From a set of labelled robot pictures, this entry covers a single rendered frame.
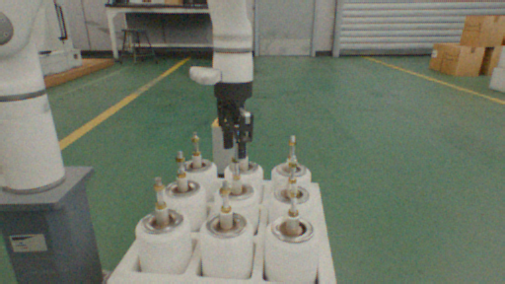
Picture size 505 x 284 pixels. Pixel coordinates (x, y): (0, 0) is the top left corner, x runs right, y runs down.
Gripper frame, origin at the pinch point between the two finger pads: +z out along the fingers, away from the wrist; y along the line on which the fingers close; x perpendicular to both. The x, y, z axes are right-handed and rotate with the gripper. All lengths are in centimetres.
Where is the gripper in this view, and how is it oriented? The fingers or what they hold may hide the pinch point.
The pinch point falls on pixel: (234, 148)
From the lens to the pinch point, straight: 65.8
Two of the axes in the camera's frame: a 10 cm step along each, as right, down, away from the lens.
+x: -9.0, 1.4, -4.0
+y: -4.3, -3.2, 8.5
